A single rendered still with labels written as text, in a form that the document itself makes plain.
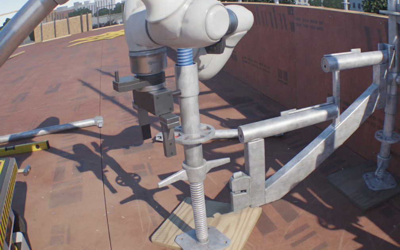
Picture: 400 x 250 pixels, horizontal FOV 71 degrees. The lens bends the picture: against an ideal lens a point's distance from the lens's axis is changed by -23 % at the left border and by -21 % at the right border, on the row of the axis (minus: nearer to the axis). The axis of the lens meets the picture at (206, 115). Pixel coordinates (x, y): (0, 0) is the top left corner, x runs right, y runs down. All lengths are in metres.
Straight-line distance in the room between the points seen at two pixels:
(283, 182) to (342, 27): 0.90
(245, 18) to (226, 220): 0.68
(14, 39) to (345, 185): 1.39
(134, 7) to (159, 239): 0.75
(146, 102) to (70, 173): 1.00
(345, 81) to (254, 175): 0.88
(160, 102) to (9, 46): 0.64
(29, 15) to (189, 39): 0.69
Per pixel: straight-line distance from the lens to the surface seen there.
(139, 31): 0.75
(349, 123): 1.17
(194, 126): 0.90
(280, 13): 2.25
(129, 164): 1.73
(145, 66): 0.78
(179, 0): 0.63
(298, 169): 1.10
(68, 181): 1.68
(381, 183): 1.46
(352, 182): 1.46
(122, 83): 0.78
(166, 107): 0.79
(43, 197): 1.60
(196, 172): 0.94
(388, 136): 1.38
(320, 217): 1.26
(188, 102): 0.87
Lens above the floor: 0.76
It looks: 20 degrees down
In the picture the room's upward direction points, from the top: 4 degrees counter-clockwise
